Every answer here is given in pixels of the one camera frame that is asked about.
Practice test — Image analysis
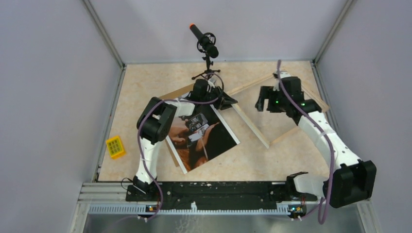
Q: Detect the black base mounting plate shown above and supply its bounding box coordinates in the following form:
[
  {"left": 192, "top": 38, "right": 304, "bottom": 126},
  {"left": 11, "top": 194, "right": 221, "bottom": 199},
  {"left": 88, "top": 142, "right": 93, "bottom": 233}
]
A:
[{"left": 125, "top": 181, "right": 317, "bottom": 211}]

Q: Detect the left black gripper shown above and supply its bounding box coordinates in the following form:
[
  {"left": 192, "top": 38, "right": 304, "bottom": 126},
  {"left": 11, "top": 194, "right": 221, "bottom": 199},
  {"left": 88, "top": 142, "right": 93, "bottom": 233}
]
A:
[{"left": 200, "top": 85, "right": 237, "bottom": 110}]

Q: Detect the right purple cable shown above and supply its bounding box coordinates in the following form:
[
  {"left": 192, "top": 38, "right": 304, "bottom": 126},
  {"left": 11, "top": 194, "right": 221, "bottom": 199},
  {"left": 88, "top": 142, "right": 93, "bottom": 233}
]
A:
[{"left": 276, "top": 60, "right": 336, "bottom": 225}]

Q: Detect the glossy printed photo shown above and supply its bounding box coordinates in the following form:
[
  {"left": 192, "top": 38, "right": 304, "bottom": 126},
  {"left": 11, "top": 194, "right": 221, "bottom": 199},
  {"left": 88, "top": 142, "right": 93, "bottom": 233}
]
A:
[{"left": 166, "top": 105, "right": 240, "bottom": 174}]

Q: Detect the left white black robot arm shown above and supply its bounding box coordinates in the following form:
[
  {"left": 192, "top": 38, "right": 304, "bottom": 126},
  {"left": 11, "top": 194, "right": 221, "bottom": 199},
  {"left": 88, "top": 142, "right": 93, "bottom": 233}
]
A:
[{"left": 132, "top": 80, "right": 239, "bottom": 201}]

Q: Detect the brown cardboard backing board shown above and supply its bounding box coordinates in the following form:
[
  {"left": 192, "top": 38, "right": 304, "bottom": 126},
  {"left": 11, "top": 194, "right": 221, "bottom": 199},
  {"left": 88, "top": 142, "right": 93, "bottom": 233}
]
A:
[{"left": 160, "top": 83, "right": 194, "bottom": 167}]

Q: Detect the white cable duct rail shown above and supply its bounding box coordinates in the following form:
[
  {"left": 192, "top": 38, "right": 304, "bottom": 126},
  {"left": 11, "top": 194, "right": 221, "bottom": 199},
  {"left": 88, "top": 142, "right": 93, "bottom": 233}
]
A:
[{"left": 88, "top": 203, "right": 290, "bottom": 216}]

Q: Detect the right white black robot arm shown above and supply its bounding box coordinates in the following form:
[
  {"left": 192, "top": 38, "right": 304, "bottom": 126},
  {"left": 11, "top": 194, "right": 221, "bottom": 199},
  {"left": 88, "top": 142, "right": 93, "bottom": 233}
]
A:
[{"left": 255, "top": 72, "right": 377, "bottom": 208}]

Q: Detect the black microphone orange tip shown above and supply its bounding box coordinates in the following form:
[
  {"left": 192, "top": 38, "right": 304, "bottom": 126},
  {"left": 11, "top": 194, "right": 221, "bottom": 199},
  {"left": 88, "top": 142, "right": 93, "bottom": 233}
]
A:
[{"left": 189, "top": 24, "right": 219, "bottom": 58}]

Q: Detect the black mini tripod stand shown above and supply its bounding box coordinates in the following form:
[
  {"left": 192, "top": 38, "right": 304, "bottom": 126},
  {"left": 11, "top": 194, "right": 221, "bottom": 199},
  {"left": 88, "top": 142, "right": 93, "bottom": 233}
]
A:
[{"left": 191, "top": 54, "right": 221, "bottom": 80}]

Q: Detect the yellow plastic block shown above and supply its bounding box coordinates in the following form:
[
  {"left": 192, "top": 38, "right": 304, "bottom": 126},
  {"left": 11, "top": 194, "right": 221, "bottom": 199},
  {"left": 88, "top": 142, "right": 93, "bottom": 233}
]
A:
[{"left": 105, "top": 135, "right": 126, "bottom": 160}]

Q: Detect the light wooden picture frame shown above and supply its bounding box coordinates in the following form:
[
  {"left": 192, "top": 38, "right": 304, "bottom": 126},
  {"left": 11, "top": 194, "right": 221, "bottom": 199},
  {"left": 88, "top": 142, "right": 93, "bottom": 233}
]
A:
[{"left": 225, "top": 71, "right": 330, "bottom": 149}]

